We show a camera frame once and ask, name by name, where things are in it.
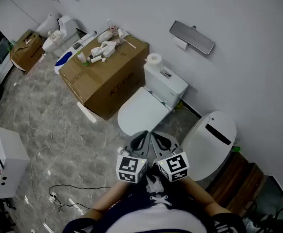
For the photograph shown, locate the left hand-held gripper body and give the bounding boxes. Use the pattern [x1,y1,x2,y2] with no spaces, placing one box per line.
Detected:
[116,149,148,183]

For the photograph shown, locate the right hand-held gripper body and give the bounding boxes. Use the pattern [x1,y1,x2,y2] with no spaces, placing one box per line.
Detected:
[157,147,189,182]

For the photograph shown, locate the person's right forearm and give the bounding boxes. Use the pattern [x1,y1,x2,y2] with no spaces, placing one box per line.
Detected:
[180,177,232,216]

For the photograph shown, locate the person's left forearm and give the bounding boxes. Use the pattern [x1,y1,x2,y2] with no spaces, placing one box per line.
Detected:
[91,180,132,216]

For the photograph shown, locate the white ceramic toilet with tank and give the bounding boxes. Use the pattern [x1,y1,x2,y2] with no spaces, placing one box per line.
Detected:
[141,59,189,111]

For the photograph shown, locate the white toilet paper roll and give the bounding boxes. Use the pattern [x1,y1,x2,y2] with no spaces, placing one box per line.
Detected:
[146,53,163,71]

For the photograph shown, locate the white toilet with square tank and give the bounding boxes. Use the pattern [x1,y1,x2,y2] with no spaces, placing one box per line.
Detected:
[42,15,78,58]

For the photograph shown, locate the black printed trousers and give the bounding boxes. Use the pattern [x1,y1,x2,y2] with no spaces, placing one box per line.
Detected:
[129,165,193,207]

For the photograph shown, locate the white foam strip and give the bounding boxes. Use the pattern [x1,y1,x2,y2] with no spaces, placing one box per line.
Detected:
[77,102,98,124]

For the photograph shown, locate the white and navy shirt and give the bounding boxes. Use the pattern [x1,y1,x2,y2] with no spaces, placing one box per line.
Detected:
[63,202,248,233]

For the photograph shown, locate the brown wooden pallet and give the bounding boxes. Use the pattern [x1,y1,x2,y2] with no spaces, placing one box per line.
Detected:
[205,151,266,216]

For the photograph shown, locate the large brown cardboard box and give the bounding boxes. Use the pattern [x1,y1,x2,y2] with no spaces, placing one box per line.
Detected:
[58,28,150,120]

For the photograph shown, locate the white small carton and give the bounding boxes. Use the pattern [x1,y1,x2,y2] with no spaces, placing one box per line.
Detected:
[102,45,117,58]

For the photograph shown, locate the white paper roll in holder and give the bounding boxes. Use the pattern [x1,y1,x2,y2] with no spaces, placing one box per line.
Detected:
[174,36,188,50]

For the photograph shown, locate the white flat stick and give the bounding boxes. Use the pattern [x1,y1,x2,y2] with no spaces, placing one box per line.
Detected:
[124,39,137,50]

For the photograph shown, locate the clear bottle with green label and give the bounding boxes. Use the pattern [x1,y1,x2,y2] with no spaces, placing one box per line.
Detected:
[77,51,90,67]

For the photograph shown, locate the white and blue flat board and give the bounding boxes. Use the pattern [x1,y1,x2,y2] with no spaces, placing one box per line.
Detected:
[54,33,93,75]

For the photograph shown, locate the white stuffed bag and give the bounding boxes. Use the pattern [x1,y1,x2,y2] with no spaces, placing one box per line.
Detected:
[97,30,114,44]

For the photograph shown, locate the white metal cabinet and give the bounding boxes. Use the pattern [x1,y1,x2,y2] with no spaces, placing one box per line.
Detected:
[0,126,31,199]

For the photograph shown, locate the small brown cardboard box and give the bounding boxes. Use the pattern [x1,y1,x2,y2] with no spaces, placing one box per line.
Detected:
[9,30,46,73]

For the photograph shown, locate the grey wall paper holder shelf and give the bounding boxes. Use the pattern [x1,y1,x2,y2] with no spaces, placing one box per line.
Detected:
[169,20,216,55]

